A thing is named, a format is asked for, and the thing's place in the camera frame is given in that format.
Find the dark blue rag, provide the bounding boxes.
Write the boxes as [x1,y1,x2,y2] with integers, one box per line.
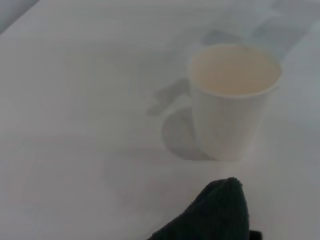
[145,175,251,240]

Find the white paper cup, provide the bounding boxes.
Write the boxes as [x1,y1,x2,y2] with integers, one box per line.
[186,43,283,161]

